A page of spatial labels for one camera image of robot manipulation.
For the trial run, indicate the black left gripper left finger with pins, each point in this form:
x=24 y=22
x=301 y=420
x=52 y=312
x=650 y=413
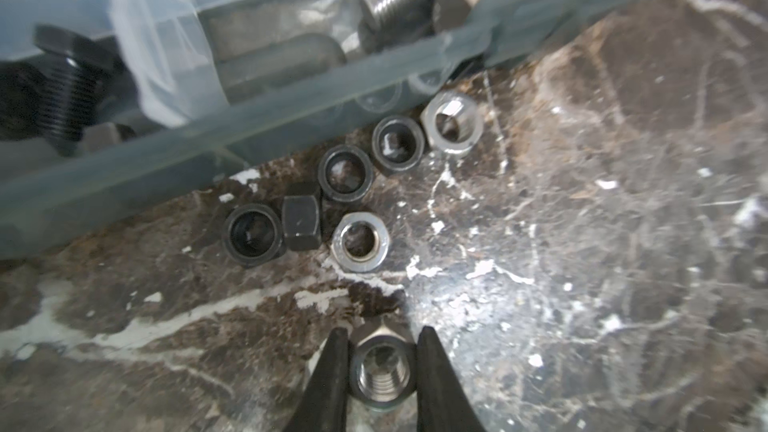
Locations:
x=323 y=406

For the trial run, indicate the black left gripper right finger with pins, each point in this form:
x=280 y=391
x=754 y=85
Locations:
x=441 y=401

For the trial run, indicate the silver hex nut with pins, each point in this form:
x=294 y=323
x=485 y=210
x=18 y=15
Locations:
x=452 y=123
x=382 y=365
x=360 y=242

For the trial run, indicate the silver hex nut on table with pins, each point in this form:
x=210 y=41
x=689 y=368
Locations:
x=360 y=242

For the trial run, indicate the dark hex nut on edge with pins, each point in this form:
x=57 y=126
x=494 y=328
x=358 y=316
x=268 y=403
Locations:
x=301 y=216

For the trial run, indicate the silver hex nut by box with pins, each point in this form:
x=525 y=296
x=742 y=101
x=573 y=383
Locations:
x=452 y=123

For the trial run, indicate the clear plastic organizer box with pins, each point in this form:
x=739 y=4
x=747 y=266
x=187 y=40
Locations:
x=209 y=88

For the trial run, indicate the silver hex bolt on table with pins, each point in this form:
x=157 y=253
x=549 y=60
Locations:
x=451 y=14

